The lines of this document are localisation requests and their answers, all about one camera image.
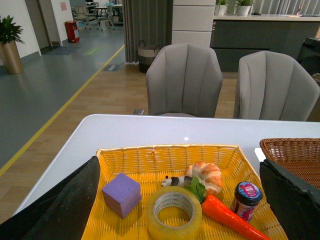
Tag left grey upholstered chair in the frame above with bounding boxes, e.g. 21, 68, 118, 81
146, 43, 223, 118

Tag woven storage basket with handles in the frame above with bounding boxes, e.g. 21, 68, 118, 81
137, 40, 161, 73

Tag white potted plant right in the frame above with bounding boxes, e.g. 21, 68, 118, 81
235, 0, 254, 17

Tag toy panda figure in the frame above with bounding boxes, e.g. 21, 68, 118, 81
161, 175, 193, 188

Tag purple foam cube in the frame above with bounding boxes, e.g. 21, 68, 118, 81
101, 172, 142, 219

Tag grey curtain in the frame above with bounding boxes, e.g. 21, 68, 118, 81
122, 0, 174, 63

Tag toy croissant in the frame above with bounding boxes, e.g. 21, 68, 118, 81
184, 161, 223, 198

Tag office chair in background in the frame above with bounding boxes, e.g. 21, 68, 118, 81
74, 5, 98, 30

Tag red bin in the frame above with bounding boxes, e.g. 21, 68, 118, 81
64, 20, 80, 43

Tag brown wicker basket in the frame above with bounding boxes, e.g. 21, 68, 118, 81
259, 137, 320, 189

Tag right grey upholstered chair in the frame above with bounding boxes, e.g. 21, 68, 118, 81
233, 51, 320, 122

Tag yellow woven basket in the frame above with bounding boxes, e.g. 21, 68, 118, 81
82, 144, 261, 240

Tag orange toy carrot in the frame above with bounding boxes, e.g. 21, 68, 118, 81
184, 176, 269, 240

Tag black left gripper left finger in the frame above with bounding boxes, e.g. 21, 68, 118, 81
0, 156, 100, 240

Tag white potted plant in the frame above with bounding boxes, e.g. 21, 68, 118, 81
214, 0, 229, 16
235, 0, 254, 17

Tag small pink-labelled jar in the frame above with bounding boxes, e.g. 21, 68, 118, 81
230, 181, 263, 222

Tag white potted plant left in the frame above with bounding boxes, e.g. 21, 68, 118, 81
214, 0, 229, 16

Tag grey upholstered chair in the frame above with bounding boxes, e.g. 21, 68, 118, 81
146, 43, 223, 118
233, 51, 320, 122

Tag yellow packing tape roll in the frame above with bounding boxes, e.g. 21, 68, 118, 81
146, 186, 202, 240

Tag potted plant in gold pot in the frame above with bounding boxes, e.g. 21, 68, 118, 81
0, 15, 24, 75

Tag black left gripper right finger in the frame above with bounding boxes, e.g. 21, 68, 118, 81
259, 159, 320, 240

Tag dark grey counter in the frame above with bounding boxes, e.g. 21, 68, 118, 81
210, 14, 320, 72

